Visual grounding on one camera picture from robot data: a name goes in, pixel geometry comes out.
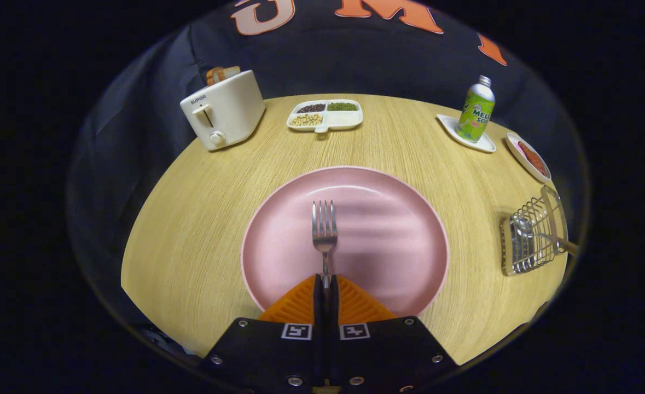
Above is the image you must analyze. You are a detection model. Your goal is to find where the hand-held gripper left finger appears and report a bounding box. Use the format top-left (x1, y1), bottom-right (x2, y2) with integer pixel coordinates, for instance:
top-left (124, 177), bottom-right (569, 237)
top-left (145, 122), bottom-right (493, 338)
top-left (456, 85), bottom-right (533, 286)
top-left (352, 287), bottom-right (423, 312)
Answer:
top-left (197, 274), bottom-right (324, 390)

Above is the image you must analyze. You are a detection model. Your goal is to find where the spoon with wooden handle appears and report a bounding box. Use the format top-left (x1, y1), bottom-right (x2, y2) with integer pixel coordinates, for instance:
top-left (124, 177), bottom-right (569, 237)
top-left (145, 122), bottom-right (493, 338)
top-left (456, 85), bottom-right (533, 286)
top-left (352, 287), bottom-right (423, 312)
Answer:
top-left (511, 215), bottom-right (581, 257)

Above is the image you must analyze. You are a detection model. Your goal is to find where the pink round plate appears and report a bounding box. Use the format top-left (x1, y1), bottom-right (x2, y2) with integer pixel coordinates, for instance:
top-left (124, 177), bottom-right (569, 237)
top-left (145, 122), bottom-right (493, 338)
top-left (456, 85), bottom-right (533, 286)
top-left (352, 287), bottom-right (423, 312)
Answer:
top-left (241, 166), bottom-right (450, 319)

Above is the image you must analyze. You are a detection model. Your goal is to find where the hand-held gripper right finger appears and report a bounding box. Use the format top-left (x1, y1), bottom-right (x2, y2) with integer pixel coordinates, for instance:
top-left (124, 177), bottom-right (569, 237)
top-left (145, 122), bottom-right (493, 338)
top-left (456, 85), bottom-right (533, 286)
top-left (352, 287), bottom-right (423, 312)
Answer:
top-left (330, 274), bottom-right (460, 392)

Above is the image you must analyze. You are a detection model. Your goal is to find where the white divided dish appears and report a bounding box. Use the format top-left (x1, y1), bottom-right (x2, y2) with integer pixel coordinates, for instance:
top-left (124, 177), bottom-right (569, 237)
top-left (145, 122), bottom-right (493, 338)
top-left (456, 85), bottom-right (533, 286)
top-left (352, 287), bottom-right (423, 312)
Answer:
top-left (286, 99), bottom-right (364, 134)

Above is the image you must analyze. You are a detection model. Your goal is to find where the white oval food plate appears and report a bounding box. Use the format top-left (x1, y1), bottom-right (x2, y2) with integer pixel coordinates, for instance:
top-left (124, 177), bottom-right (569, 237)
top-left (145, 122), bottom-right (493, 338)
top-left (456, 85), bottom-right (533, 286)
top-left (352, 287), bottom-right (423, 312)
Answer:
top-left (505, 131), bottom-right (554, 184)

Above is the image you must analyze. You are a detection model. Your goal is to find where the metal wire basket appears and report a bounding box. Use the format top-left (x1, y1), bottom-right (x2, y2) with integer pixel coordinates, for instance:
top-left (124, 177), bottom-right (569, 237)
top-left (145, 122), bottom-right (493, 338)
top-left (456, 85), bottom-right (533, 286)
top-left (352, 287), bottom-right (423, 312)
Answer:
top-left (499, 184), bottom-right (570, 276)

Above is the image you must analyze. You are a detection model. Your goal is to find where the green soda bottle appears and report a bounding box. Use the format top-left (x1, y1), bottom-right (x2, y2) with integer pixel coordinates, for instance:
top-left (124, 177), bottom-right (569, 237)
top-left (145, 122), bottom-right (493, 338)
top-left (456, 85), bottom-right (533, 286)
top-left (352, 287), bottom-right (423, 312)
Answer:
top-left (455, 75), bottom-right (496, 144)

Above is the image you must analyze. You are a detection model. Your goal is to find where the white toaster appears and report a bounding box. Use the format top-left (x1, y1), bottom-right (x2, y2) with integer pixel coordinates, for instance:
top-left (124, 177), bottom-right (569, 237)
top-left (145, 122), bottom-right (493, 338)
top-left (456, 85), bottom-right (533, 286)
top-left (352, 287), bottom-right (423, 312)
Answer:
top-left (179, 69), bottom-right (266, 152)

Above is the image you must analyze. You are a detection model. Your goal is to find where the white square coaster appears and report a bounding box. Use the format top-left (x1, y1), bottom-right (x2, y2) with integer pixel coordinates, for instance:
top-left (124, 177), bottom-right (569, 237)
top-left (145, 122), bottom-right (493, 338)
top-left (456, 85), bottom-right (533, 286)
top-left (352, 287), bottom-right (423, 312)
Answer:
top-left (436, 113), bottom-right (497, 153)

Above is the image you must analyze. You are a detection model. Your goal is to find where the brown meat piece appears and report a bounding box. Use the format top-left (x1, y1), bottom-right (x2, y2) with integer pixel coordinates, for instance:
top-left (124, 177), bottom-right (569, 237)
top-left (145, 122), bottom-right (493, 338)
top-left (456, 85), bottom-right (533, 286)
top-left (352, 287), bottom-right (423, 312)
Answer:
top-left (518, 141), bottom-right (548, 177)

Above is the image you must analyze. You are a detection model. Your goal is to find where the fork with wooden handle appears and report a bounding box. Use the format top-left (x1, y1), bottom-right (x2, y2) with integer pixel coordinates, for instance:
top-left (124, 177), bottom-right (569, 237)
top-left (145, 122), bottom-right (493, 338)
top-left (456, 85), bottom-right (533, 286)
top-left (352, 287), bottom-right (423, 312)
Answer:
top-left (312, 200), bottom-right (339, 289)

